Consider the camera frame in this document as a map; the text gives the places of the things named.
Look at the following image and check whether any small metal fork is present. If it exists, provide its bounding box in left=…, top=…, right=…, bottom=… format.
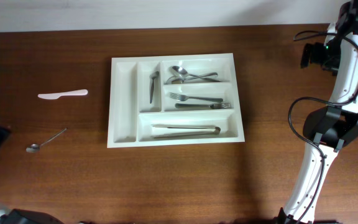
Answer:
left=26, top=128, right=68, bottom=153

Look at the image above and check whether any small metal teaspoon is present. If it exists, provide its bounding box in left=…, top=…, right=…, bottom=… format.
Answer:
left=149, top=71, right=160, bottom=104

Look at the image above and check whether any metal spoon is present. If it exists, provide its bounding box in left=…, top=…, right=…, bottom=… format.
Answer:
left=170, top=65, right=223, bottom=83
left=166, top=72, right=218, bottom=85

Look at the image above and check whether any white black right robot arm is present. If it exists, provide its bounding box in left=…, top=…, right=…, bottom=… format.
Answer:
left=273, top=0, right=358, bottom=224

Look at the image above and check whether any white plastic knife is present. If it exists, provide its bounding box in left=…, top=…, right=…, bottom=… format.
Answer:
left=37, top=89, right=88, bottom=100

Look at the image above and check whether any white plastic cutlery tray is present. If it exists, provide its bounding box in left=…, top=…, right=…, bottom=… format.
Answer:
left=107, top=53, right=245, bottom=148

